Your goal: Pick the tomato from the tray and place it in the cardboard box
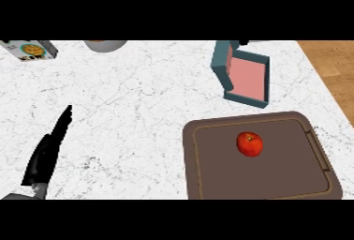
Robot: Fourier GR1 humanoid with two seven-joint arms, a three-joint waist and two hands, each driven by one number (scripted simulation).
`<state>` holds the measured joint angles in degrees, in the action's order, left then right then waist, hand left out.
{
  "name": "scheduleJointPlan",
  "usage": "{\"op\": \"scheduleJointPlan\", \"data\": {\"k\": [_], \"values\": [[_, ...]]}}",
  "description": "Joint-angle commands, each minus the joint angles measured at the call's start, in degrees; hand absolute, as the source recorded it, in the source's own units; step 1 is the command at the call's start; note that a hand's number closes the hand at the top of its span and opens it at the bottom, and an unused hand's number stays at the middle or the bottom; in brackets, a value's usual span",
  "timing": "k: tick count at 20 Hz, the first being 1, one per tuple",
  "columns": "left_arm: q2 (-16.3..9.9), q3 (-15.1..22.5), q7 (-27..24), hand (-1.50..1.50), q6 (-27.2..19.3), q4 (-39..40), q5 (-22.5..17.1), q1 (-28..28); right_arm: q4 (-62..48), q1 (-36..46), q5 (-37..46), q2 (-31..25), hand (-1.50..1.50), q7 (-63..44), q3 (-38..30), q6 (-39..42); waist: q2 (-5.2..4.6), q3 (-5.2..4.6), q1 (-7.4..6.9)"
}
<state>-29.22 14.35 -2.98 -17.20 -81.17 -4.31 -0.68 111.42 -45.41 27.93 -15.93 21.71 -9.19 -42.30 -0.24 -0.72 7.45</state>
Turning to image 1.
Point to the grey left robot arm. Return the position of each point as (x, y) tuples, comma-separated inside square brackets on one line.
[(28, 193)]

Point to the red tomato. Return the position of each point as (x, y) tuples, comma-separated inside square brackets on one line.
[(249, 144)]

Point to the teal box with pink inside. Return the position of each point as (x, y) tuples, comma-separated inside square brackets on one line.
[(243, 75)]

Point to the brown tray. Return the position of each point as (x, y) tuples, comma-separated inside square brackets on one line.
[(262, 168)]

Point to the white cereal box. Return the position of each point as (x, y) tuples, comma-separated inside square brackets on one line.
[(29, 50)]

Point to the grey round pot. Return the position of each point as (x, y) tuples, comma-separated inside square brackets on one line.
[(104, 45)]

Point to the dark object at edge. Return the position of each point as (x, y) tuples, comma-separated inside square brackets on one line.
[(243, 42)]

